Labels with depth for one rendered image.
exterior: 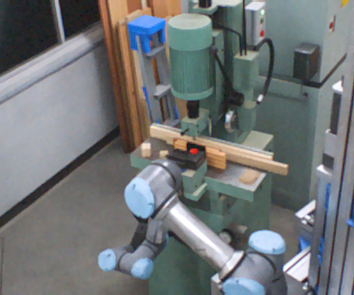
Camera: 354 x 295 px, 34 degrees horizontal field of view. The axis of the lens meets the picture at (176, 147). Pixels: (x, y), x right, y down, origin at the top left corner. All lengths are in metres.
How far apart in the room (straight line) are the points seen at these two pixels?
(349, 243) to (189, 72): 0.92
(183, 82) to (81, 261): 1.47
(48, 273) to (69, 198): 0.67
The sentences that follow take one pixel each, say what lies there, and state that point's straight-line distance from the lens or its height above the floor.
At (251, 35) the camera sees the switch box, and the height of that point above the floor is 1.36.
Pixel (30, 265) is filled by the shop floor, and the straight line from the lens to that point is 3.45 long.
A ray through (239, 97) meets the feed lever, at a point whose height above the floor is 1.14.
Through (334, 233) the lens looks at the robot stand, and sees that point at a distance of 1.88.
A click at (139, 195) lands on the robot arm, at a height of 1.24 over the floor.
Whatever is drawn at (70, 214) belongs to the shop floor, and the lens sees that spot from 3.72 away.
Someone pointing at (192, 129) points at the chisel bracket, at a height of 1.04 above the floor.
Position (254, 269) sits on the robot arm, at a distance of 1.80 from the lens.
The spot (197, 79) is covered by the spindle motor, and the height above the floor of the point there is 1.29.
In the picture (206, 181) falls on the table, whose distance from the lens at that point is 2.40.
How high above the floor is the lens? 2.32
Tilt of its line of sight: 33 degrees down
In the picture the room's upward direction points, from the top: 4 degrees counter-clockwise
